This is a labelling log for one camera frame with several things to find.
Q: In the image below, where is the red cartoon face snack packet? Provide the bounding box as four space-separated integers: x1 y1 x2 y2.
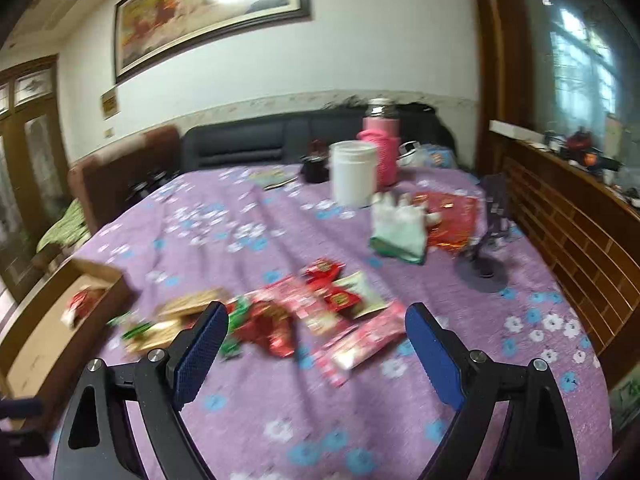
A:
322 285 363 313
302 257 346 286

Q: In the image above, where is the brown armchair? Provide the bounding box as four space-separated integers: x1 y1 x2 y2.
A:
67 126 182 236

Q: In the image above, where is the white plastic jar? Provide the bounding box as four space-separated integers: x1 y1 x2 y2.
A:
329 141 379 208

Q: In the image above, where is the folded paper booklet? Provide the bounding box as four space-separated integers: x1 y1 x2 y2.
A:
247 167 301 191

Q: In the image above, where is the white glove with green cuff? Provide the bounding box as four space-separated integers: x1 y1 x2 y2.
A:
369 191 443 266

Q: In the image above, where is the beige snack packet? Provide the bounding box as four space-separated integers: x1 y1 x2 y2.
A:
157 287 231 318
122 320 186 356

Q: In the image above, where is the wooden pillar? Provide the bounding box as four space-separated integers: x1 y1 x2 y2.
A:
467 0 533 176

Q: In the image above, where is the grey phone stand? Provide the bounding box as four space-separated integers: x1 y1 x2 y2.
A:
454 172 513 295

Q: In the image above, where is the red white round snack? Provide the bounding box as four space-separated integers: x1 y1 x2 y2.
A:
60 287 108 328

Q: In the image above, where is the framed painting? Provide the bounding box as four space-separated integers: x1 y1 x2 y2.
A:
114 0 313 85

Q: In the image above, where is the gold wall plaque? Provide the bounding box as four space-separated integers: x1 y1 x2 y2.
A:
101 87 121 120

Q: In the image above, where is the cardboard box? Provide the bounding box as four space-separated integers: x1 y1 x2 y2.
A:
0 258 128 433

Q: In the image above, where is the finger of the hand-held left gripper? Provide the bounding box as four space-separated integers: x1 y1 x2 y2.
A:
0 399 44 419
0 430 51 459

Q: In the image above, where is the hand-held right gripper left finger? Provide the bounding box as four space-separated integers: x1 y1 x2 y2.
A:
52 301 231 480

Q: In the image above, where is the bottle with pink knit sleeve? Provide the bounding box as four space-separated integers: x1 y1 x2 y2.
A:
356 98 401 188

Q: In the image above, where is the black sofa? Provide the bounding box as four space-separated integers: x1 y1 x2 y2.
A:
181 105 458 173

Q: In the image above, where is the white face mask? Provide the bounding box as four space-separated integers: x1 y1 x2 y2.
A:
398 141 426 167

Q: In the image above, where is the purple floral tablecloth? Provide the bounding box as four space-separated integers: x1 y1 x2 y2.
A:
10 162 612 480

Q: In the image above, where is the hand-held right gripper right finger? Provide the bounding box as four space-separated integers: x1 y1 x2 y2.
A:
405 303 581 480

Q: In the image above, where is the window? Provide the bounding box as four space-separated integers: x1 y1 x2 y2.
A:
520 0 640 131

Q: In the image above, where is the red and black object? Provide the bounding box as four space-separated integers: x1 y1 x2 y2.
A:
560 130 623 173

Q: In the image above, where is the red foil snack packet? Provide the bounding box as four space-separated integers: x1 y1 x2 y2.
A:
235 302 297 359

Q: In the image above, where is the blue printed packet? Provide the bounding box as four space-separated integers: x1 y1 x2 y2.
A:
420 144 458 170

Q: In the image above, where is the green cushion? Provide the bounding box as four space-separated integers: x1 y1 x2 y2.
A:
36 197 93 256

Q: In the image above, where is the green printed carton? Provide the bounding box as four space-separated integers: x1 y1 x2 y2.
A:
607 365 640 431

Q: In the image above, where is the wooden glass door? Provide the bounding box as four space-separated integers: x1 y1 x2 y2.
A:
0 55 71 301

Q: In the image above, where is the small black container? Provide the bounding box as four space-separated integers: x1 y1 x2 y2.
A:
300 140 331 184

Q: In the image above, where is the red mesh pouch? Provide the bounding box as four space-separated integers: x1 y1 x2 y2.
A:
415 191 481 252

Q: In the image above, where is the cream white snack packet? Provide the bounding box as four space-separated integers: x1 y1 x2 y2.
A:
335 271 391 318

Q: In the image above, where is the green snack packet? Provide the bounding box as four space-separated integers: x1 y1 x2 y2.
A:
220 300 251 361

